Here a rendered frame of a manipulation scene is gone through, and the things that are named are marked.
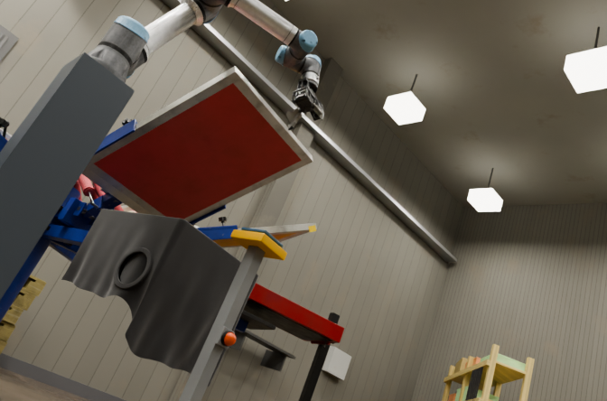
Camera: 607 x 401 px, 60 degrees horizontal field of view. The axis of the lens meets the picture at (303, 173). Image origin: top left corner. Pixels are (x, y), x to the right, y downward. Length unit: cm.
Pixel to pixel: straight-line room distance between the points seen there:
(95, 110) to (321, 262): 687
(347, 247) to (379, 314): 143
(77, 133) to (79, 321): 484
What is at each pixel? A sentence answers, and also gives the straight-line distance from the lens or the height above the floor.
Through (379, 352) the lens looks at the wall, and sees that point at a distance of 953.
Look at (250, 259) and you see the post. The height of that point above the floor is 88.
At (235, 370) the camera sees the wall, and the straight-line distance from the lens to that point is 747.
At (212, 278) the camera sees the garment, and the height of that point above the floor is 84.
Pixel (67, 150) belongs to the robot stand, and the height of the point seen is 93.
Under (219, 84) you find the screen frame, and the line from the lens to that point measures 201.
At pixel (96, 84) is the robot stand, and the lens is 167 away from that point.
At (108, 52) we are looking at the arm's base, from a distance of 175.
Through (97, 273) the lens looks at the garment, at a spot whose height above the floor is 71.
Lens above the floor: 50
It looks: 25 degrees up
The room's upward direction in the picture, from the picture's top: 23 degrees clockwise
